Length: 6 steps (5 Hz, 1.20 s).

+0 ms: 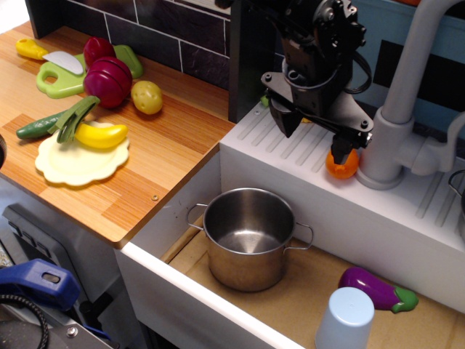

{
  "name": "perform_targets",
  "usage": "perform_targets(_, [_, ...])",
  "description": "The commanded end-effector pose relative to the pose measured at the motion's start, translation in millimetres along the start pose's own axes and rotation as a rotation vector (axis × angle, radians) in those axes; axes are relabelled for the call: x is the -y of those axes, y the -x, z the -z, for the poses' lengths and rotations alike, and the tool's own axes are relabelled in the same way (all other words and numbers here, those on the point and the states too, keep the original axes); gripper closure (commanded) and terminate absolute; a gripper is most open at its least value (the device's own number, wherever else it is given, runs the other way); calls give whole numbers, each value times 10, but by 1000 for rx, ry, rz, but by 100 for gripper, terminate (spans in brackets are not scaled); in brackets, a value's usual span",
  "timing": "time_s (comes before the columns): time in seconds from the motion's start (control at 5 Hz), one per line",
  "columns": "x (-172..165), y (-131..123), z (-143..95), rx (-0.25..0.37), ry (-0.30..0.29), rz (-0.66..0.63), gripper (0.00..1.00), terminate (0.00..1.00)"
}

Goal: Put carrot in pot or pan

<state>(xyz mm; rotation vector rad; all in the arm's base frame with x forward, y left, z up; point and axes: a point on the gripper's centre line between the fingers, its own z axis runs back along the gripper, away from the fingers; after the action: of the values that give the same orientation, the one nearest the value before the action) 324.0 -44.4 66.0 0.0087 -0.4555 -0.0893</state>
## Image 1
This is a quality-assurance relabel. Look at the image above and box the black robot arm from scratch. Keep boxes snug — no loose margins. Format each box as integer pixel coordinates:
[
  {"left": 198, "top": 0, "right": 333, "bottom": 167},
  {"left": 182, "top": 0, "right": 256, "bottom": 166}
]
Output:
[{"left": 217, "top": 1, "right": 373, "bottom": 164}]

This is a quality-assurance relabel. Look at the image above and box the large red toy onion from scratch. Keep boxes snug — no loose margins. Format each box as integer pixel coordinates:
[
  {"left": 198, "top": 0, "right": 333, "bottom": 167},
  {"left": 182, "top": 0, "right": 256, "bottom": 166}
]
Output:
[{"left": 84, "top": 56, "right": 132, "bottom": 108}]

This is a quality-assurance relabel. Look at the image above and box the white toy sink unit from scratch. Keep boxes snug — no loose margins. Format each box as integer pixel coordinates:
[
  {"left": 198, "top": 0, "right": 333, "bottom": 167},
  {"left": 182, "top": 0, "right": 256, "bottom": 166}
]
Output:
[{"left": 116, "top": 105, "right": 464, "bottom": 348}]

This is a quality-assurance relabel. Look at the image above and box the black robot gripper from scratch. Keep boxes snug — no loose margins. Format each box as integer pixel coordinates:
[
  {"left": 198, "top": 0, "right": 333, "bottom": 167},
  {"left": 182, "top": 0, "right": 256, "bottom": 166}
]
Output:
[{"left": 261, "top": 57, "right": 373, "bottom": 164}]

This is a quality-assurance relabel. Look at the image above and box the yellow toy potato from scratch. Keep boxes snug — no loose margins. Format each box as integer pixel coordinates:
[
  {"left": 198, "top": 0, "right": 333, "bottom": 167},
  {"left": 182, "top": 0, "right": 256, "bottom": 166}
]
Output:
[{"left": 131, "top": 81, "right": 163, "bottom": 115}]

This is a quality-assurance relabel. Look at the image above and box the yellow handled toy knife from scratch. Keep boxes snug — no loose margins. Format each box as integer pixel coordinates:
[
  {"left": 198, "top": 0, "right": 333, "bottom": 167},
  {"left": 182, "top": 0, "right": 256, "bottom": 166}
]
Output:
[{"left": 15, "top": 39, "right": 84, "bottom": 75}]

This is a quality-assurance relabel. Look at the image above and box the wooden toy countertop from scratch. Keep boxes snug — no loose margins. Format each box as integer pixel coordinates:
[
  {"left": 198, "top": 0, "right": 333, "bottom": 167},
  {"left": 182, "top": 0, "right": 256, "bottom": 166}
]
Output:
[{"left": 1, "top": 23, "right": 232, "bottom": 249}]

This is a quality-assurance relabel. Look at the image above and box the light blue plastic cup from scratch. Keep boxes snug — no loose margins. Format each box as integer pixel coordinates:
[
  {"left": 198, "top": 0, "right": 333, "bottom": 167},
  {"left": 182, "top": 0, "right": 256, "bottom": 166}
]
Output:
[{"left": 315, "top": 287, "right": 375, "bottom": 348}]

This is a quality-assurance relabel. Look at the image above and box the stainless steel pot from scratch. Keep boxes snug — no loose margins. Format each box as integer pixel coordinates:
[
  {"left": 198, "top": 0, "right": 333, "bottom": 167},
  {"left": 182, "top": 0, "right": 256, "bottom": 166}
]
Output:
[{"left": 186, "top": 188, "right": 299, "bottom": 292}]

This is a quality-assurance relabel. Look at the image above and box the blue clamp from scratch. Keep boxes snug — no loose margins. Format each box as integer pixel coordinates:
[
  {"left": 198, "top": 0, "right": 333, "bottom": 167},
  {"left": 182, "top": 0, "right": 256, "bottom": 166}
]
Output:
[{"left": 1, "top": 259, "right": 81, "bottom": 311}]

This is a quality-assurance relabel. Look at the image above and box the yellow toy banana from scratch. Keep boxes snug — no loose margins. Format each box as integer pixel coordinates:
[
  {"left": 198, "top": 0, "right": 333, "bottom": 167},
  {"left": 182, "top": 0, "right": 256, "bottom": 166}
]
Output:
[{"left": 74, "top": 123, "right": 129, "bottom": 149}]

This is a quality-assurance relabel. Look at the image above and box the purple toy eggplant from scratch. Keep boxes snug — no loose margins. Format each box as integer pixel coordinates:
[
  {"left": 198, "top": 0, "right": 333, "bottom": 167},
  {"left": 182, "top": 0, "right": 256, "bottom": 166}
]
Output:
[{"left": 339, "top": 267, "right": 419, "bottom": 313}]

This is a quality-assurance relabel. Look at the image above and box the green toy cutting board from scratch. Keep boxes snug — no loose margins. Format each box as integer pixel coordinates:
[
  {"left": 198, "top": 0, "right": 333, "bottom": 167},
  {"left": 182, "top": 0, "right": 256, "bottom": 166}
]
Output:
[{"left": 36, "top": 44, "right": 144, "bottom": 99}]

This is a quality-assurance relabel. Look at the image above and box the small red toy onion half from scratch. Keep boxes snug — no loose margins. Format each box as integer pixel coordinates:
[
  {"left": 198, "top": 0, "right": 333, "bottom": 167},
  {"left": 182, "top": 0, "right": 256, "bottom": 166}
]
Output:
[{"left": 83, "top": 36, "right": 116, "bottom": 70}]

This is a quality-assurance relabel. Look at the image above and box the orange toy carrot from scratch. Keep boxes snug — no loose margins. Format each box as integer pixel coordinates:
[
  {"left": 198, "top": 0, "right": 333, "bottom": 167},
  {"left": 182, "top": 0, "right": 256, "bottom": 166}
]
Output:
[{"left": 325, "top": 150, "right": 359, "bottom": 180}]

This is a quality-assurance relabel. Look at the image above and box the black braided cable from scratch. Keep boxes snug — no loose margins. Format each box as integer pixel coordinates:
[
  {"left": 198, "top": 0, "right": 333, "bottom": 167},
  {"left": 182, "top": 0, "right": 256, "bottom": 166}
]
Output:
[{"left": 0, "top": 293, "right": 50, "bottom": 349}]

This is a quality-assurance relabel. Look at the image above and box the pale yellow toy plate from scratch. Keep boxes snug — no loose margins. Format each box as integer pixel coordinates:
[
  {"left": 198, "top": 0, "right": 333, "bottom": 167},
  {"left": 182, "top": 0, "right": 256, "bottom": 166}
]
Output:
[{"left": 35, "top": 121, "right": 129, "bottom": 186}]

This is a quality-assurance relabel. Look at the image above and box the grey toy faucet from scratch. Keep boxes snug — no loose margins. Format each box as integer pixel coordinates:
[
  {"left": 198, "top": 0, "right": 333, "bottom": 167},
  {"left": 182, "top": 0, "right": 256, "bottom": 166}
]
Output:
[{"left": 357, "top": 1, "right": 464, "bottom": 190}]

